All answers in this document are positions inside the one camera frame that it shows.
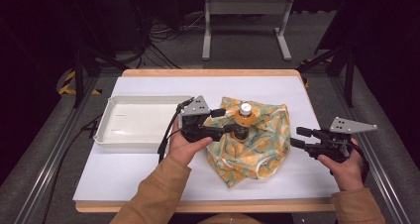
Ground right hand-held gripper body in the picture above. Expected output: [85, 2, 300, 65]
[306, 116, 378, 164]

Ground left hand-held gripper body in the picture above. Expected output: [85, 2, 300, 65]
[178, 95, 225, 143]

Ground brown bottle with white cap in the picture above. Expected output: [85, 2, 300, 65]
[231, 101, 258, 143]

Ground orange patterned teal cloth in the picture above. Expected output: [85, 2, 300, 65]
[202, 96, 292, 189]

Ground person's left hand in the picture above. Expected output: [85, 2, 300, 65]
[167, 119, 214, 168]

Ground person's right hand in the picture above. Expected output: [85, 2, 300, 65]
[317, 138, 367, 192]

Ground wooden table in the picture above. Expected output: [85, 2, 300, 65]
[74, 68, 337, 214]

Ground white plastic tray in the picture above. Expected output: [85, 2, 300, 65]
[93, 94, 194, 150]

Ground black tripod stand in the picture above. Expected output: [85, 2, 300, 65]
[296, 45, 357, 109]
[70, 45, 130, 109]

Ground white table cover sheet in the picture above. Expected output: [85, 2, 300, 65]
[72, 75, 341, 202]

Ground yellow black hazard tape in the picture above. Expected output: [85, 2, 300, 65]
[57, 69, 102, 96]

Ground left hand-held gripper black cable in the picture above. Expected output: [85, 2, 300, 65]
[157, 97, 196, 165]

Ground hand-held gripper black cable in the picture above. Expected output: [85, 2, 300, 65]
[348, 140, 370, 186]
[157, 97, 196, 165]

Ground right hand-held gripper black cable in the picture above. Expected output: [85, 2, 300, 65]
[348, 140, 370, 186]

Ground tangle of black floor cables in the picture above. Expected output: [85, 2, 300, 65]
[132, 10, 206, 69]

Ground white metal stand frame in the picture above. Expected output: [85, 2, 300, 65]
[201, 0, 296, 61]

